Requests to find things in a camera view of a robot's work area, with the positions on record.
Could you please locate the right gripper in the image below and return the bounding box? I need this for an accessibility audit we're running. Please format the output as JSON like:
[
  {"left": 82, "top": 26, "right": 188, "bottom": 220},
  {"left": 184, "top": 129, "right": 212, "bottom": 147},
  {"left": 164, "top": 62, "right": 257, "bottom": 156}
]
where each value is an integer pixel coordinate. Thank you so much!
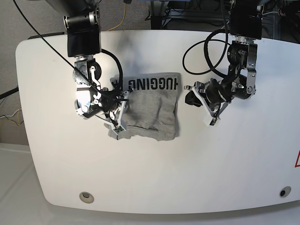
[{"left": 95, "top": 88, "right": 135, "bottom": 126}]

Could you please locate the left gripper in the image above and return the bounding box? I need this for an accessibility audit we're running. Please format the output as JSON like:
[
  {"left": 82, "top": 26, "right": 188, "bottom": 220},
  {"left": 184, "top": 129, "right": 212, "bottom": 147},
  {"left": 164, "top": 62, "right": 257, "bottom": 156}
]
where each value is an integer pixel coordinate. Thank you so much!
[{"left": 184, "top": 81, "right": 232, "bottom": 119}]

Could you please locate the grey T-shirt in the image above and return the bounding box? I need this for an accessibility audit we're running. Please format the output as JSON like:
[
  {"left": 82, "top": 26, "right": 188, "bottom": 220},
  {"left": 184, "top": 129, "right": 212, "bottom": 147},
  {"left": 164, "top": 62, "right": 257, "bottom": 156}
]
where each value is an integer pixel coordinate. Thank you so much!
[{"left": 108, "top": 72, "right": 181, "bottom": 141}]

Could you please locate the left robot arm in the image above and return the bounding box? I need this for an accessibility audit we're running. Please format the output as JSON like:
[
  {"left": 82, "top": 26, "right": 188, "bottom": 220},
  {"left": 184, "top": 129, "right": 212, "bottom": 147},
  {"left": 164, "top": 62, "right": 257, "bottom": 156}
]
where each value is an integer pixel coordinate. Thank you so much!
[{"left": 184, "top": 0, "right": 264, "bottom": 126}]

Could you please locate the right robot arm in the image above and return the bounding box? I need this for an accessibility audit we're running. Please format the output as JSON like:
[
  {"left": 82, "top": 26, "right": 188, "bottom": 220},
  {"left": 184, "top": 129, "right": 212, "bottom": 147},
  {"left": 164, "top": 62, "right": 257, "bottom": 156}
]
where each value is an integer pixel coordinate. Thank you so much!
[{"left": 48, "top": 0, "right": 131, "bottom": 130}]

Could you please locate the black table leg base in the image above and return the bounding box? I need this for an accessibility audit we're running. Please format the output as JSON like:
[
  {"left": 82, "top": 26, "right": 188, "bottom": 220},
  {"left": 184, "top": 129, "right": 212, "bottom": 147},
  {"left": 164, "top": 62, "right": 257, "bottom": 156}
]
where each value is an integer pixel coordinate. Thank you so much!
[{"left": 150, "top": 15, "right": 164, "bottom": 30}]

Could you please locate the left table grommet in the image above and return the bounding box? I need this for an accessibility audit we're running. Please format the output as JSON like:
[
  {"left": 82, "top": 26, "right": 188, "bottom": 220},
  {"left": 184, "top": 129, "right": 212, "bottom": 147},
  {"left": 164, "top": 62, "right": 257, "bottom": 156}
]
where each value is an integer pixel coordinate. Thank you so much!
[{"left": 79, "top": 192, "right": 94, "bottom": 204}]

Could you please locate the table grommet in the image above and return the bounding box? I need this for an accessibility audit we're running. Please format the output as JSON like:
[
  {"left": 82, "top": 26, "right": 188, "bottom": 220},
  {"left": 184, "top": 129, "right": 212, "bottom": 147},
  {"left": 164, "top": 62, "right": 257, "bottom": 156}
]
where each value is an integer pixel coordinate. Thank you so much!
[
  {"left": 79, "top": 192, "right": 94, "bottom": 204},
  {"left": 279, "top": 186, "right": 291, "bottom": 198}
]

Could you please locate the right table grommet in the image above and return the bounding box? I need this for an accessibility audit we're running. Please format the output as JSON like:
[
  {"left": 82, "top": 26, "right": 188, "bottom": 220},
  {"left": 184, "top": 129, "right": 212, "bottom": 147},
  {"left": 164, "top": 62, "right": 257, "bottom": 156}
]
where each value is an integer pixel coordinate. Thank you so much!
[{"left": 279, "top": 186, "right": 291, "bottom": 198}]

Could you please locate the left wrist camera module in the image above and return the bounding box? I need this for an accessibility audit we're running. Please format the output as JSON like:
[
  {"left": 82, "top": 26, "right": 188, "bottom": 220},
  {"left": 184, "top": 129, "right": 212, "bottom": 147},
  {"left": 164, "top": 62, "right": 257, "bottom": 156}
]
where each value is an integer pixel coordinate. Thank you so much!
[{"left": 113, "top": 123, "right": 127, "bottom": 135}]

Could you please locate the white cable on floor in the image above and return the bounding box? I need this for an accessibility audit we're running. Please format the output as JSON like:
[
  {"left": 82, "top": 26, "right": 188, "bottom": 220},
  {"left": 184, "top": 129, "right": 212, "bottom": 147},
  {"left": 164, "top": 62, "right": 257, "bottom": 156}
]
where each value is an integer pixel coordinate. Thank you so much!
[{"left": 0, "top": 107, "right": 22, "bottom": 118}]

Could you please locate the yellow cable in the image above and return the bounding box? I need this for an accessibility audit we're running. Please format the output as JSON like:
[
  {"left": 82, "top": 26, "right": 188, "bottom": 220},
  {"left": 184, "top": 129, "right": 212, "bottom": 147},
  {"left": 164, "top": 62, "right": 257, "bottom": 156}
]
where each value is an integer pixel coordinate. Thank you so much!
[{"left": 107, "top": 3, "right": 128, "bottom": 32}]

